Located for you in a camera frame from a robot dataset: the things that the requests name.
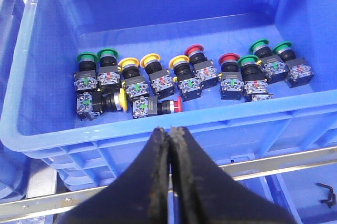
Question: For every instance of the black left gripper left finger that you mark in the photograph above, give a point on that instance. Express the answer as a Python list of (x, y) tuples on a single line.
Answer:
[(138, 195)]

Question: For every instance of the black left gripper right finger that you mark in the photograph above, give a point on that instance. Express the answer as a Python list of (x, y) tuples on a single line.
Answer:
[(207, 194)]

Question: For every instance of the red push button lying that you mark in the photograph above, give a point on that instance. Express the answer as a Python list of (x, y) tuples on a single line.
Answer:
[(146, 106)]

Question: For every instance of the blue crate lower right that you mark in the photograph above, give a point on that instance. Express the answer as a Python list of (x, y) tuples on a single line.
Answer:
[(298, 193)]

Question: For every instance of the yellow push button lying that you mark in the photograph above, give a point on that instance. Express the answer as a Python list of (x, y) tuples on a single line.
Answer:
[(90, 105)]

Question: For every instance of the red push button right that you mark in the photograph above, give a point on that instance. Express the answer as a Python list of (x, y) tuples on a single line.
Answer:
[(231, 83)]

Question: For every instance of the green push button front right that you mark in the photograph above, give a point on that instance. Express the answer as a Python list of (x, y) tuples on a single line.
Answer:
[(254, 80)]

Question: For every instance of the green push button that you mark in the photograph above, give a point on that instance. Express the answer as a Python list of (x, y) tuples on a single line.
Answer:
[(300, 72), (109, 74), (271, 65), (85, 79), (254, 80)]

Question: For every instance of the red push button centre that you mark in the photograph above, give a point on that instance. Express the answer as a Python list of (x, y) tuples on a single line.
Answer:
[(202, 66)]

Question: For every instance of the green push button far left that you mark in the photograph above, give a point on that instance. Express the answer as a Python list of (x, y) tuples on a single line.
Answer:
[(85, 79)]

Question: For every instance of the black hex keys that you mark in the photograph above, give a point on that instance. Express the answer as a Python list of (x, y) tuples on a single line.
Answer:
[(330, 201)]

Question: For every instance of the blue crate front left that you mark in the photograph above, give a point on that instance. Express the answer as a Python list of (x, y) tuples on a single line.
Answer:
[(39, 113)]

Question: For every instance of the green push button rear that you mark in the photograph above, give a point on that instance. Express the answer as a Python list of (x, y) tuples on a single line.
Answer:
[(271, 65)]

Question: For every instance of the green push button far right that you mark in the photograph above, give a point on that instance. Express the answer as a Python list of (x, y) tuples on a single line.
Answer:
[(300, 72)]

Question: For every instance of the steel shelf front rail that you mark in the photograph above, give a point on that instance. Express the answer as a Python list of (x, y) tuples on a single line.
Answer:
[(62, 202)]

